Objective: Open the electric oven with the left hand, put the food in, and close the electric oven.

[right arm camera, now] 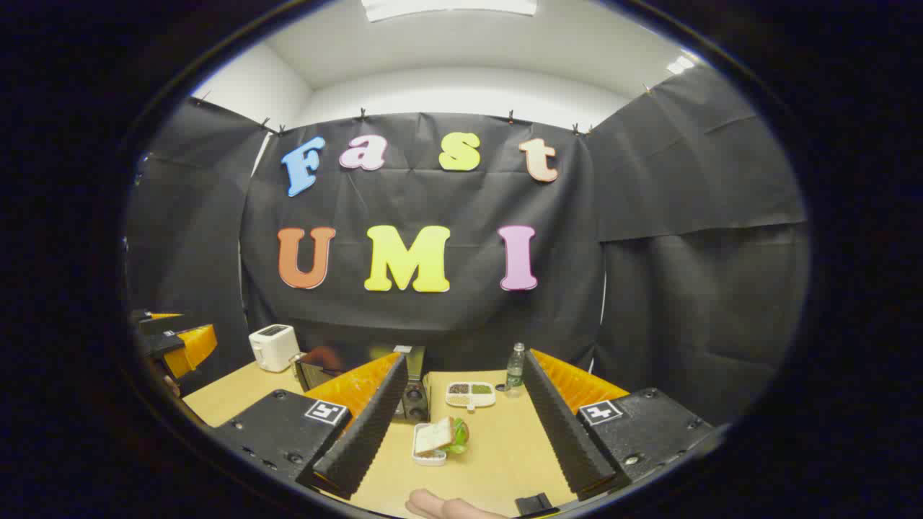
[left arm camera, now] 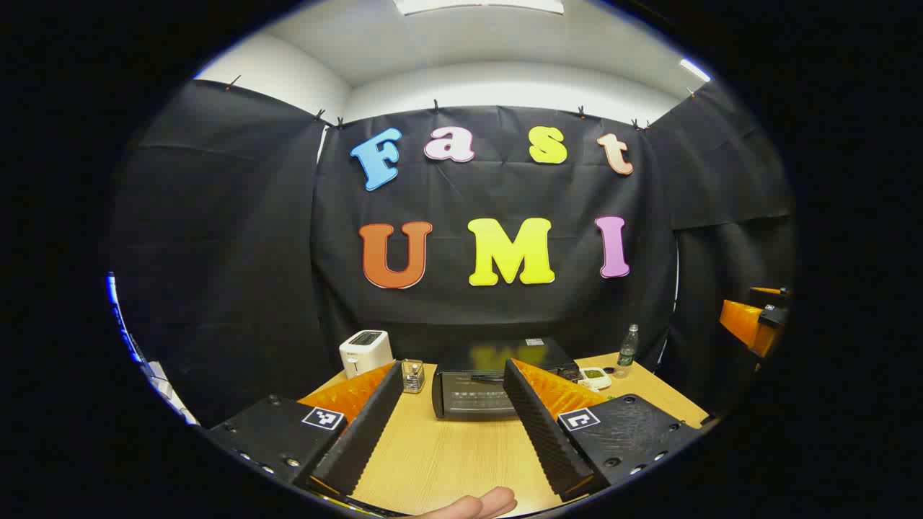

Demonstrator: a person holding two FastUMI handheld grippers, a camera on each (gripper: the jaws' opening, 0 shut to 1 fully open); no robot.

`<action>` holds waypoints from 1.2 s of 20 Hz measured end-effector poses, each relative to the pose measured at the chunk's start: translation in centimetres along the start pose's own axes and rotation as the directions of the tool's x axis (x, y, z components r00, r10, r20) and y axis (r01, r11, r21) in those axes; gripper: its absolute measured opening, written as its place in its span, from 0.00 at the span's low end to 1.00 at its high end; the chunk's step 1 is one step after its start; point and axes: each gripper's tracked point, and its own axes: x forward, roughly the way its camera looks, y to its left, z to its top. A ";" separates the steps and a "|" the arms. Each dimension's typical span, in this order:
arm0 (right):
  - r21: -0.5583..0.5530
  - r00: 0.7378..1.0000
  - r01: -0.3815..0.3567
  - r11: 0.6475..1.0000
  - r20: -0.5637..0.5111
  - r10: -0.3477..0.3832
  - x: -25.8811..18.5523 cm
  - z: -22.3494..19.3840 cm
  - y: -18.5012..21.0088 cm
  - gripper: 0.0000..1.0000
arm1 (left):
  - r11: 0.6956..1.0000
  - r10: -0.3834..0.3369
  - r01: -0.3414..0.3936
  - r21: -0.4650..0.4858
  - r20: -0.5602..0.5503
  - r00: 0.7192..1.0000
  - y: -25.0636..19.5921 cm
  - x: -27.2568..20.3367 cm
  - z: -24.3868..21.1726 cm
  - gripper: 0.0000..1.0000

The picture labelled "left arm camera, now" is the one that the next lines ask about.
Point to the black electric oven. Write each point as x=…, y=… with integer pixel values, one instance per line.
x=469, y=396

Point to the white toaster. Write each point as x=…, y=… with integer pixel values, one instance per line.
x=364, y=357

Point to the white divided dish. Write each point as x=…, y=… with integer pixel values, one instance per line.
x=597, y=375

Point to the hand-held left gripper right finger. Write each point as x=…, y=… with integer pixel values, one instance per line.
x=541, y=432

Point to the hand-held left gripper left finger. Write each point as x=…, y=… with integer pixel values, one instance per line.
x=364, y=432

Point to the ceiling light panel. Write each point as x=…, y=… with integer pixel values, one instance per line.
x=476, y=6
x=694, y=70

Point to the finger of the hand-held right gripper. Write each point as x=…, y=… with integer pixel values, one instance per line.
x=743, y=324
x=770, y=291

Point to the clear plastic water bottle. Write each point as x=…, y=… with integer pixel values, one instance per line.
x=627, y=353

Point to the small glass jar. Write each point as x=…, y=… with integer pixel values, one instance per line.
x=412, y=378

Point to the row of small cloth clips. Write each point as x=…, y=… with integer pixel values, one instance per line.
x=435, y=106

